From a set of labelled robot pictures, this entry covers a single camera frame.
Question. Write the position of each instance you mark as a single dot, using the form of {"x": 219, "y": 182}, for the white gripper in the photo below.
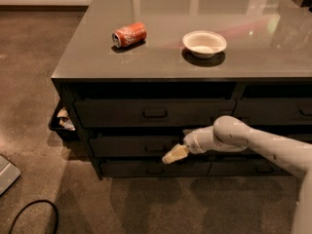
{"x": 194, "y": 143}

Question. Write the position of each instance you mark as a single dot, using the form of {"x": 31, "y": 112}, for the drawer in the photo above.
{"x": 133, "y": 146}
{"x": 246, "y": 167}
{"x": 146, "y": 168}
{"x": 274, "y": 111}
{"x": 112, "y": 113}
{"x": 299, "y": 137}

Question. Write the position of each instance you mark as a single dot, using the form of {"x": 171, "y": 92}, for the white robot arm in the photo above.
{"x": 228, "y": 133}

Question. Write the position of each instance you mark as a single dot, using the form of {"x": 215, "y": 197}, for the dark grey drawer cabinet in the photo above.
{"x": 268, "y": 55}

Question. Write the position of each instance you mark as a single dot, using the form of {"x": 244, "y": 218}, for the white paper bowl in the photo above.
{"x": 204, "y": 44}

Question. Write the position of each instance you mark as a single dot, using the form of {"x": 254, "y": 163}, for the black bin with trash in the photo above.
{"x": 61, "y": 124}

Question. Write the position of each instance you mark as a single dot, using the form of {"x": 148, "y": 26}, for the orange soda can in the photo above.
{"x": 129, "y": 35}

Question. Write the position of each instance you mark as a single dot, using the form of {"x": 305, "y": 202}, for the grey flat floor object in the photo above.
{"x": 9, "y": 173}

